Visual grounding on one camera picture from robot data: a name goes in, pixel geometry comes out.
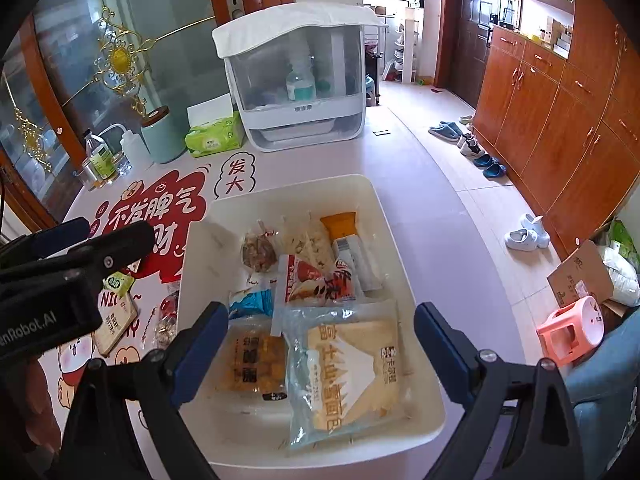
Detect small green snack packet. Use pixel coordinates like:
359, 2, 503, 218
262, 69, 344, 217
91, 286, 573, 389
102, 271, 133, 297

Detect red white brushstroke packet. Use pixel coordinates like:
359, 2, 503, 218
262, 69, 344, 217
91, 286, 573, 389
330, 255, 368, 303

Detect white shoe rack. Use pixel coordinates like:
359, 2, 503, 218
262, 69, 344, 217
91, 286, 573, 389
392, 6, 418, 85

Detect dark wooden door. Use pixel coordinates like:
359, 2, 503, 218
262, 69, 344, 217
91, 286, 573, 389
442, 0, 501, 111

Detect green tissue box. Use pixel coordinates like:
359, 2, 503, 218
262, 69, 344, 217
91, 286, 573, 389
185, 100, 246, 158

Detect glass door with gold ornaments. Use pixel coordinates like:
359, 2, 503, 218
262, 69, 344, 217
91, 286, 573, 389
0, 0, 296, 226

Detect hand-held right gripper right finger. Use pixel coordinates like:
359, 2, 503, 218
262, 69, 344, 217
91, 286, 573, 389
414, 301, 586, 480

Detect glass bottle with green label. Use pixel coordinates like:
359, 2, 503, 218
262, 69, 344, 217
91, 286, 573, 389
82, 129, 121, 183

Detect cardboard box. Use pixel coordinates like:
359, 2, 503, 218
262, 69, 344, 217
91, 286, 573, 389
546, 239, 615, 311

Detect black white sneakers pair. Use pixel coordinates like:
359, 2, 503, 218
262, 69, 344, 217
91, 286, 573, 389
457, 132, 483, 160

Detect fried golden snack packet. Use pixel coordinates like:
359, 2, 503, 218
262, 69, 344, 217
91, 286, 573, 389
215, 320, 291, 402

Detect wooden wall cabinets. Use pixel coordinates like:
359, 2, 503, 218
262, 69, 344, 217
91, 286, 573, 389
472, 0, 640, 261

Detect person's left hand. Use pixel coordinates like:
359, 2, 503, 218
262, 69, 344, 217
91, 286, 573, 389
0, 359, 58, 456

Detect green plastic bag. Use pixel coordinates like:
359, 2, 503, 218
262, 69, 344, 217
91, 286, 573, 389
607, 219, 640, 261

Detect blue snack packet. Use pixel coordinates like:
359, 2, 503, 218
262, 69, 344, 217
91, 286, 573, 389
229, 287, 276, 321

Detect dark blue slippers pair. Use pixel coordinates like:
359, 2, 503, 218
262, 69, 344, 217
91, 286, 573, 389
472, 154, 507, 179

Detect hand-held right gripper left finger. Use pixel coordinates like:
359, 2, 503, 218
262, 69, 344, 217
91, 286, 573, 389
47, 301, 231, 480

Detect white countertop storage cabinet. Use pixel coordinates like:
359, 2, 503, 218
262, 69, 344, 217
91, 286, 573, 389
211, 1, 390, 153

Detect white squeeze bottle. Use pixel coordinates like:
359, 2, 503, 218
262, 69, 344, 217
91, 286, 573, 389
102, 122, 151, 171

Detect clear white cracker packet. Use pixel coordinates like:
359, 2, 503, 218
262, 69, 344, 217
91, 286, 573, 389
280, 212, 336, 266

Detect clear walnut snack packet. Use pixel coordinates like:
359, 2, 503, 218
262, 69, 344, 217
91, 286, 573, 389
240, 220, 281, 273
150, 287, 183, 348

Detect large toast bread packet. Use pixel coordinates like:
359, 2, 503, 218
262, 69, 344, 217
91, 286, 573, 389
281, 300, 416, 451

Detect teal canister with brown lid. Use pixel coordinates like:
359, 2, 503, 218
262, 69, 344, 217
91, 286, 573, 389
140, 105, 187, 164

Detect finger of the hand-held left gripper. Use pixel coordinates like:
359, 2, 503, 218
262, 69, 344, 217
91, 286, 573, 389
0, 216, 92, 267
30, 220, 157, 278

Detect white plastic bag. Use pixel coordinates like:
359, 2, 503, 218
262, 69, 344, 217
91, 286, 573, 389
600, 245, 640, 308

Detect white plastic bin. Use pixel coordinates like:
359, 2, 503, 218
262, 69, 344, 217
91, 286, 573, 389
177, 174, 447, 453

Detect blue upholstered chair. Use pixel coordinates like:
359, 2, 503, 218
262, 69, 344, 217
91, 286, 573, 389
562, 305, 640, 456

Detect orange white stick packet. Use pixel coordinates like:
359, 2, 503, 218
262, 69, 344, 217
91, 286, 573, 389
320, 211, 383, 292

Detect grey blue slippers pair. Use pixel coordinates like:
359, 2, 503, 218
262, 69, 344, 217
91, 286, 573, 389
428, 120, 465, 142

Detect red white date packet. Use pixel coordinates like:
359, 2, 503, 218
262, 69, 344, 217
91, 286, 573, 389
277, 254, 341, 307

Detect pink plastic stool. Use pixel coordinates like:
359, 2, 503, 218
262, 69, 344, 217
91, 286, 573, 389
536, 296, 605, 367

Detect white shoes pair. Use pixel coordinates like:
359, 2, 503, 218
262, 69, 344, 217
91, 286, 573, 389
504, 212, 551, 252

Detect brown snack packet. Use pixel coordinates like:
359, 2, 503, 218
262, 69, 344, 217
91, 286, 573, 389
92, 292, 138, 358

